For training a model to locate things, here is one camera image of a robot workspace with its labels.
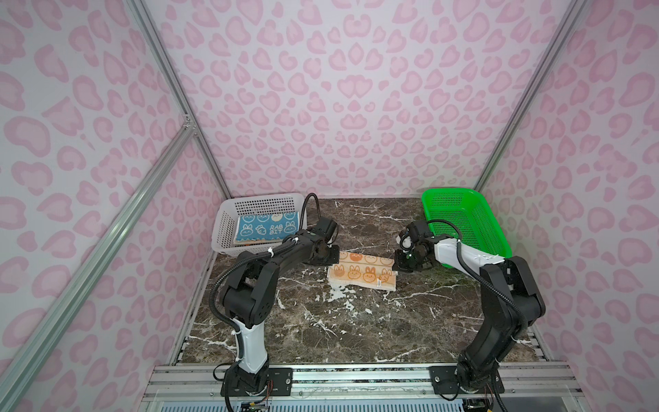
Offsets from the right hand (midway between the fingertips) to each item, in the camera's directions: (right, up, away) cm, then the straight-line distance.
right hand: (394, 264), depth 92 cm
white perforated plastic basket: (-65, +20, +14) cm, 69 cm away
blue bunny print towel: (-48, +13, +15) cm, 52 cm away
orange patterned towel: (-11, -2, +1) cm, 11 cm away
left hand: (-21, +3, +3) cm, 21 cm away
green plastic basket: (+36, +21, +22) cm, 47 cm away
